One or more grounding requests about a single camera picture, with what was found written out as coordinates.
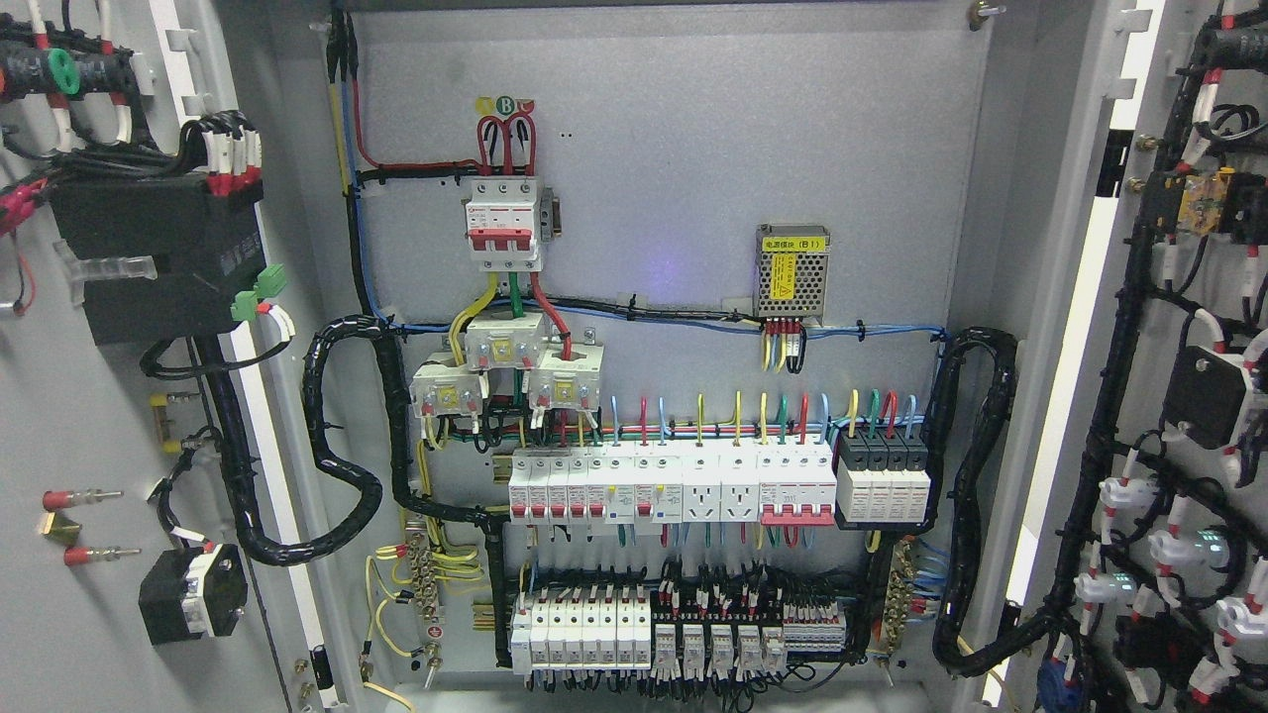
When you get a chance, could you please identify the grey cabinet door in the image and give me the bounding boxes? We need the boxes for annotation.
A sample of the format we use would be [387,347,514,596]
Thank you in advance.
[3,1,347,712]
[1008,1,1265,712]

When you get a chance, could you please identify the white current transformers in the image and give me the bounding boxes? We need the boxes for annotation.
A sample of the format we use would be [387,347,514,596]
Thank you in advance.
[410,312,605,420]

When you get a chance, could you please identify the white mini breaker row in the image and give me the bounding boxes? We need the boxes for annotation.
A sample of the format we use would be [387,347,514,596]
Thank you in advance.
[507,444,685,527]

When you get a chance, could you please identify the white power socket modules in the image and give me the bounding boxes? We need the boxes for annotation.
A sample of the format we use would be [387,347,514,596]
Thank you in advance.
[681,442,760,523]

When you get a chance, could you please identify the metal mesh power supply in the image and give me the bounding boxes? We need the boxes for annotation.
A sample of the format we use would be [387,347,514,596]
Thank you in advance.
[753,223,831,318]

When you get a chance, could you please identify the main red circuit breaker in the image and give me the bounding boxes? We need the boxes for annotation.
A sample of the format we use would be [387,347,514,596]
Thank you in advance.
[464,176,559,271]

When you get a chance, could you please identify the black surge protector module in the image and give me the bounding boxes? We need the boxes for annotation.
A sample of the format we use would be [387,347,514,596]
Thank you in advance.
[834,433,932,534]

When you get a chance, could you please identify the white lower breaker row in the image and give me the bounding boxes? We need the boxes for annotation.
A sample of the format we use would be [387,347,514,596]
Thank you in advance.
[510,585,654,676]

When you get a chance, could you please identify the black digital power meter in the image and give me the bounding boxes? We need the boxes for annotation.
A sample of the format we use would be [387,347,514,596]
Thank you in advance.
[51,174,265,345]

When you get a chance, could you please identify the red handle circuit breaker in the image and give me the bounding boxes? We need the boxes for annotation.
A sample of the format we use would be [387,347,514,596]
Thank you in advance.
[757,444,837,527]

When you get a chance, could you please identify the black corrugated cable conduit left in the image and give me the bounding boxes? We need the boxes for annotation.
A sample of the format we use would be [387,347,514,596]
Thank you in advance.
[193,313,506,567]

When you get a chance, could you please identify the black corrugated cable conduit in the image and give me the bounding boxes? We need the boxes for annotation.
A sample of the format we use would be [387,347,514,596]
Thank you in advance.
[193,313,506,567]
[921,327,1021,677]

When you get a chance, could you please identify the black corrugated cable conduit right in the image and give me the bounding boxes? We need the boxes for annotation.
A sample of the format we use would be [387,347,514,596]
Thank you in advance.
[921,327,1021,677]

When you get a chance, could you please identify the white rotary selector switch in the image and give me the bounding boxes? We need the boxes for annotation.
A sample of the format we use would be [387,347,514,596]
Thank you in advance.
[139,546,249,646]

